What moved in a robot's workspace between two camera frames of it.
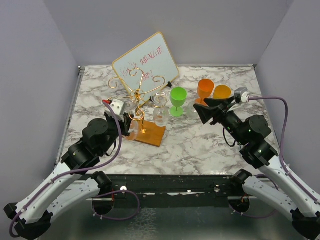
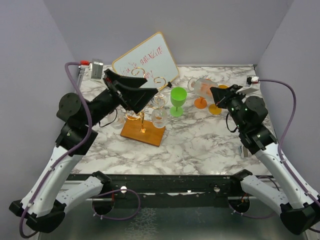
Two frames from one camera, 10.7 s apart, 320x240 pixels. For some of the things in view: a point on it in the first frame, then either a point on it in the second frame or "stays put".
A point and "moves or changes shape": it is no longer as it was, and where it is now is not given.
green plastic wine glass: [178, 96] stays put
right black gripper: [206, 113] to [221, 95]
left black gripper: [126, 123] to [135, 98]
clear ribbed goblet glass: [192, 115] to [201, 86]
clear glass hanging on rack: [160, 100] stays put
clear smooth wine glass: [131, 107] moves or changes shape
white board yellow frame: [147, 70] stays put
